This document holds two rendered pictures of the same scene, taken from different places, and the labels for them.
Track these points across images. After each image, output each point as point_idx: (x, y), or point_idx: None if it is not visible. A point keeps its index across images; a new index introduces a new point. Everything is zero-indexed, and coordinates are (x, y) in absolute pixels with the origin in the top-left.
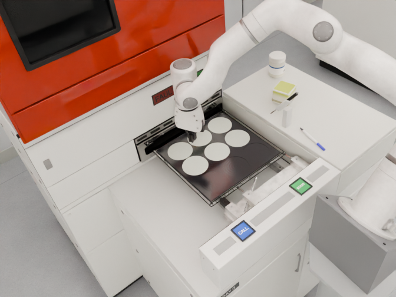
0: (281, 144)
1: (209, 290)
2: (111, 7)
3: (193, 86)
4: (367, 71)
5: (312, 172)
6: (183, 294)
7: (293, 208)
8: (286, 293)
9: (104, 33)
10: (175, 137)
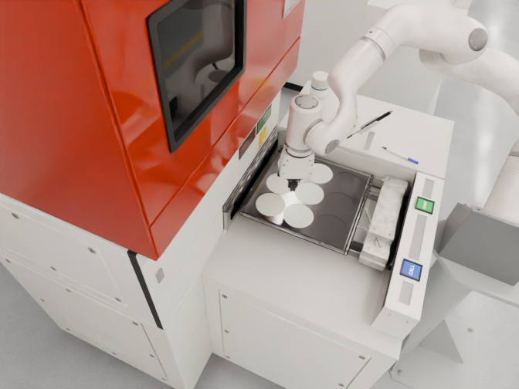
0: (363, 167)
1: (391, 344)
2: (242, 39)
3: (337, 126)
4: (503, 76)
5: (422, 188)
6: (333, 358)
7: (435, 229)
8: None
9: (235, 77)
10: (249, 190)
